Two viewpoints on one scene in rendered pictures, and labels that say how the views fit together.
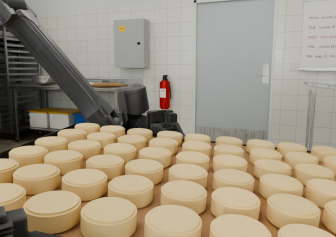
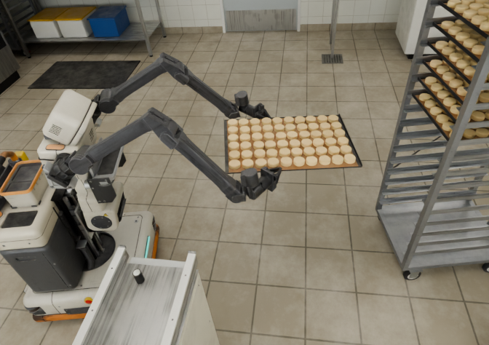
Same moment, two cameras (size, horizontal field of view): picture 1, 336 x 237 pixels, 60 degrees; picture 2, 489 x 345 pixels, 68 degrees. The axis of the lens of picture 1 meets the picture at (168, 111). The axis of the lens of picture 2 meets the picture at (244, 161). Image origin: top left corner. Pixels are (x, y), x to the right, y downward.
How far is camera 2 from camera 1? 1.36 m
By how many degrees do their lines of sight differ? 34
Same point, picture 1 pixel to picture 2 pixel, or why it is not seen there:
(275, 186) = (305, 144)
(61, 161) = (247, 147)
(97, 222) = (273, 164)
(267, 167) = (303, 135)
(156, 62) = not seen: outside the picture
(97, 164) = (258, 146)
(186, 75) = not seen: outside the picture
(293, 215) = (308, 153)
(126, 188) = (272, 153)
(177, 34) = not seen: outside the picture
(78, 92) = (217, 101)
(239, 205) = (297, 153)
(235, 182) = (295, 145)
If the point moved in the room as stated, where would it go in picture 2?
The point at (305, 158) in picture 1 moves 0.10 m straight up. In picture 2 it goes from (313, 127) to (315, 110)
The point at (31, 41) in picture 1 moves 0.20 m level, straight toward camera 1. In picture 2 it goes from (194, 85) to (217, 102)
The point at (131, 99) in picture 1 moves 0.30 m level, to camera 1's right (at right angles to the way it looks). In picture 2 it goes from (242, 100) to (297, 90)
